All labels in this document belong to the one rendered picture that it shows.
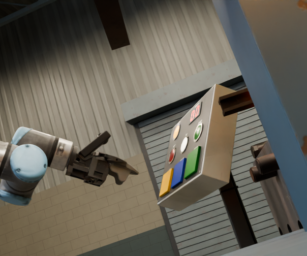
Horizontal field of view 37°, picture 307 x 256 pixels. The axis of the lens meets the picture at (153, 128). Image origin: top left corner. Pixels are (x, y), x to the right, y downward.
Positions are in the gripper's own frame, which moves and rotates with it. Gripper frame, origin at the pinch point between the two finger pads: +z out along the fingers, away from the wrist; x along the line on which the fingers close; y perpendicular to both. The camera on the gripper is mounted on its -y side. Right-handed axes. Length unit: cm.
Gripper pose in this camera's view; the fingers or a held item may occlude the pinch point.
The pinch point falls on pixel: (134, 170)
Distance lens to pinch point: 140.8
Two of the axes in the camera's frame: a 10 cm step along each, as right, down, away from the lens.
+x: 3.3, -3.8, -8.7
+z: 9.3, 3.1, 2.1
